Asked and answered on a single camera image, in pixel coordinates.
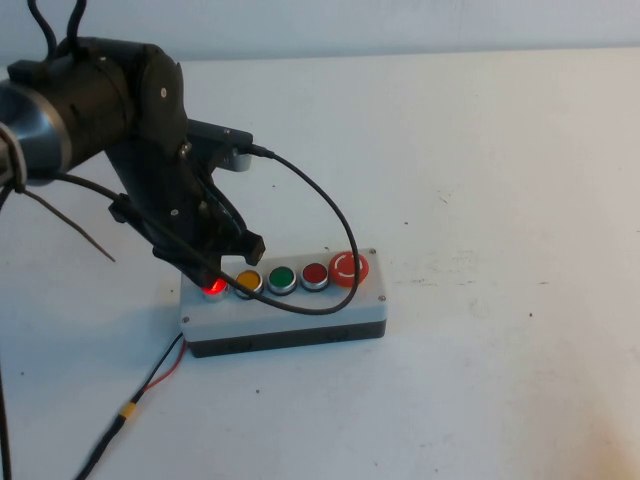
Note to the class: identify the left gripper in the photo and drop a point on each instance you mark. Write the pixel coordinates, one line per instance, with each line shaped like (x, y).
(170, 210)

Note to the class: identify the lit red push button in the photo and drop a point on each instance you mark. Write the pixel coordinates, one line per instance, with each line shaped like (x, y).
(215, 289)

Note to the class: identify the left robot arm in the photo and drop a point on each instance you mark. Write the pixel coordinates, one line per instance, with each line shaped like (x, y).
(90, 110)

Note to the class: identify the yellow push button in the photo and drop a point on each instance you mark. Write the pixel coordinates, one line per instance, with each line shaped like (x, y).
(248, 281)

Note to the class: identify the green push button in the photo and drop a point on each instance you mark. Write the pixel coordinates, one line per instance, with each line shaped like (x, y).
(281, 278)

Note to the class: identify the dark red push button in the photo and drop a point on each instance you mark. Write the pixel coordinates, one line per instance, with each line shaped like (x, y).
(314, 274)

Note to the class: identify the grey and black button box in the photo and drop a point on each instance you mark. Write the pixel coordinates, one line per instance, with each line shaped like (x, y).
(295, 320)

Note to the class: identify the red emergency stop button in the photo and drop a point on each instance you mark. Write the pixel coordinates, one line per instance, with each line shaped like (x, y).
(348, 269)

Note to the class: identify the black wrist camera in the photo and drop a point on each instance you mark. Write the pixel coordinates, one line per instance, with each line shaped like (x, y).
(220, 142)

